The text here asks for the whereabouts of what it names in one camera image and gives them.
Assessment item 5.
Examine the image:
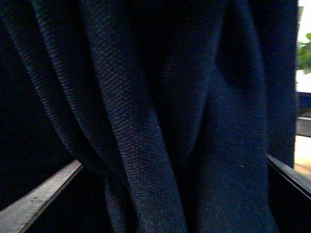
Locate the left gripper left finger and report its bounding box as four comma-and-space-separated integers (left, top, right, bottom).
0, 160, 83, 233

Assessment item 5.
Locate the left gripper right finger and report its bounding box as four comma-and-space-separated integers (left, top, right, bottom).
267, 155, 311, 233

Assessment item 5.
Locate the dark navy garment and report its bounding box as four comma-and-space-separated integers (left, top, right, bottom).
0, 0, 298, 233

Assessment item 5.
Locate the green plant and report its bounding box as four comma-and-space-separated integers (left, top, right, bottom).
296, 33, 311, 75

